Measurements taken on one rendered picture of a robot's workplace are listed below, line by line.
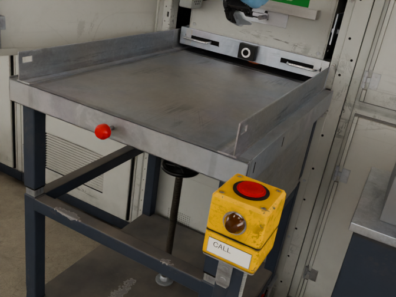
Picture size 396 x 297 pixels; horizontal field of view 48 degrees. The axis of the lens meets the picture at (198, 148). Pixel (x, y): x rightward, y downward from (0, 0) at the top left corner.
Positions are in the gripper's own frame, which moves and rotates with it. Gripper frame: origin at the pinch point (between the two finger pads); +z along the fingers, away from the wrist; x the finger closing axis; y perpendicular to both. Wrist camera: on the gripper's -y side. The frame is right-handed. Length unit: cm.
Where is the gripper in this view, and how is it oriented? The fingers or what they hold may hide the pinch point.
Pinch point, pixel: (241, 15)
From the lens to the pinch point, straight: 138.9
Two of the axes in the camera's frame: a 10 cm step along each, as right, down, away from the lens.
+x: 3.6, -9.3, 0.6
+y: 8.7, 3.1, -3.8
